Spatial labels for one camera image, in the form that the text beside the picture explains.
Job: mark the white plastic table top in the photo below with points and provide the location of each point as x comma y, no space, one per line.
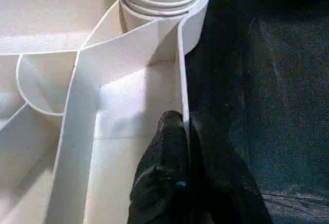
41,29

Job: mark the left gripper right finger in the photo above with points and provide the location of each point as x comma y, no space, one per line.
221,188

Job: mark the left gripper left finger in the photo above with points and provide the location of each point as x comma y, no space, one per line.
162,178

